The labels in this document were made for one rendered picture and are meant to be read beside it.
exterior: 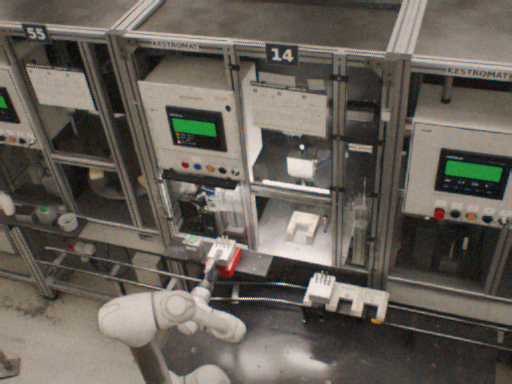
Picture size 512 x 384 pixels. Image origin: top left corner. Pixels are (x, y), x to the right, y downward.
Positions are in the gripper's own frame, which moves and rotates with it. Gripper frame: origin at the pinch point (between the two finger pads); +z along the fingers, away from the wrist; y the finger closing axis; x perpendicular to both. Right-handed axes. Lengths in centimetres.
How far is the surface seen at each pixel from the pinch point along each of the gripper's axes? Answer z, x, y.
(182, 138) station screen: 14, 14, 59
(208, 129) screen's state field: 14, 1, 65
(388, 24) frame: 46, -65, 100
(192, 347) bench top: -31.1, 6.0, -31.2
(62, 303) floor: 14, 133, -99
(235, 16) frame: 44, -5, 101
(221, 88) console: 20, -5, 82
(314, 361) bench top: -23, -51, -32
